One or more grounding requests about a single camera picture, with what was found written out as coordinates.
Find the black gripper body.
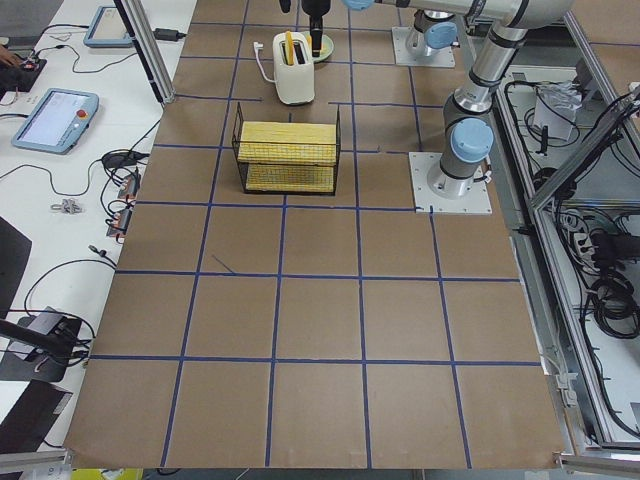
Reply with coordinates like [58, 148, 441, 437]
[302, 0, 330, 17]

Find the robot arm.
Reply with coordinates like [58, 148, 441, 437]
[391, 0, 573, 200]
[392, 9, 458, 60]

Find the bread slice in toaster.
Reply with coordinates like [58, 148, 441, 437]
[284, 31, 294, 66]

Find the white two-slot toaster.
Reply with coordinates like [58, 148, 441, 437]
[272, 32, 315, 105]

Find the light green plate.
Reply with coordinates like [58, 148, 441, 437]
[313, 34, 334, 63]

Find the black power adapter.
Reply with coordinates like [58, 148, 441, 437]
[153, 28, 186, 42]

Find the wooden box in basket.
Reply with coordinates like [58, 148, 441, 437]
[237, 121, 337, 192]

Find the far blue teach pendant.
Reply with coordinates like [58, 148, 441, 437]
[83, 6, 133, 48]

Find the blue teach pendant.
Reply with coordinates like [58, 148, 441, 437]
[11, 88, 100, 154]
[83, 6, 133, 48]

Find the near blue teach pendant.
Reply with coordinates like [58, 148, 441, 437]
[11, 88, 100, 154]

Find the white toaster power cord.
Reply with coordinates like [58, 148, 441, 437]
[252, 41, 278, 84]

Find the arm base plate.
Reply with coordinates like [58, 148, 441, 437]
[392, 22, 457, 68]
[409, 152, 492, 215]

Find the black wire basket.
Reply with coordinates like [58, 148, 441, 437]
[231, 102, 343, 197]

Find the aluminium frame post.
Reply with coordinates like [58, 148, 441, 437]
[114, 0, 175, 105]

